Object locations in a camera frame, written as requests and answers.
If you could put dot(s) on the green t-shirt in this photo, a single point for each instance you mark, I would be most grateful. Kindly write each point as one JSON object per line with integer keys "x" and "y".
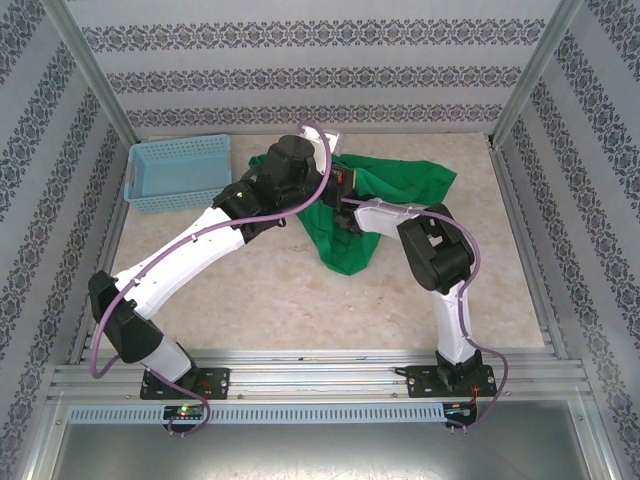
{"x": 400, "y": 180}

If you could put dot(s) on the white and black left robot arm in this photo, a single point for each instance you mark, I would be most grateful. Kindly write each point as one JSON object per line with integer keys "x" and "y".
{"x": 175, "y": 260}

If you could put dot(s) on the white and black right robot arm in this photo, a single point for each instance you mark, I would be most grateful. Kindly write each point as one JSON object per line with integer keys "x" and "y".
{"x": 452, "y": 320}

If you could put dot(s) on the light blue plastic basket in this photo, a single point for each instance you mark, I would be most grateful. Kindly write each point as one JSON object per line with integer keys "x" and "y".
{"x": 175, "y": 175}

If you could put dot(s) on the right controller circuit board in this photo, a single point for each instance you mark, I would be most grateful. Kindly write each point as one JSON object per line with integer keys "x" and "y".
{"x": 460, "y": 409}

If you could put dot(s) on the controller circuit board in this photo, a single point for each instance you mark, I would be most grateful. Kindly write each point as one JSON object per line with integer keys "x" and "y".
{"x": 460, "y": 409}
{"x": 185, "y": 412}

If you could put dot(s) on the grey metal sheet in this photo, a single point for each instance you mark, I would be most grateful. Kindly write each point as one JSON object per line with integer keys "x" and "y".
{"x": 320, "y": 455}

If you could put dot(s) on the left controller circuit board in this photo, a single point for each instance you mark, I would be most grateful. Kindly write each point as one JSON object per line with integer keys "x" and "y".
{"x": 185, "y": 412}

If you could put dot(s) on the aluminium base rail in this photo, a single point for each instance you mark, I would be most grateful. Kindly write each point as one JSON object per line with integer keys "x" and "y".
{"x": 310, "y": 372}

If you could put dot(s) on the aluminium right side rail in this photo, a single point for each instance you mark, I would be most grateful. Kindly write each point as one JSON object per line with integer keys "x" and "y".
{"x": 515, "y": 225}

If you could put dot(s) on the aluminium left side rail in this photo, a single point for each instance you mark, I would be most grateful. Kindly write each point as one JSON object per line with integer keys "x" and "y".
{"x": 116, "y": 210}

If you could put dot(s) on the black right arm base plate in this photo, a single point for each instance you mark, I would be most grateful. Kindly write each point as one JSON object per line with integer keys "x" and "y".
{"x": 420, "y": 382}

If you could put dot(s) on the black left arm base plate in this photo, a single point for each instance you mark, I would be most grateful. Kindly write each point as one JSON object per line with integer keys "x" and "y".
{"x": 215, "y": 382}

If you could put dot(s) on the aluminium left corner post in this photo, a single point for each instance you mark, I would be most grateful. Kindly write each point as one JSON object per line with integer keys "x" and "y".
{"x": 92, "y": 70}

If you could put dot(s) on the aluminium corner post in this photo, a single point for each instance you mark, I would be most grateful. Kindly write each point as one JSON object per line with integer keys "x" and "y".
{"x": 535, "y": 70}
{"x": 92, "y": 70}

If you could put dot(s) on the aluminium right corner post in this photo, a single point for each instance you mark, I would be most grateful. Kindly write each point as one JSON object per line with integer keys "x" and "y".
{"x": 535, "y": 70}

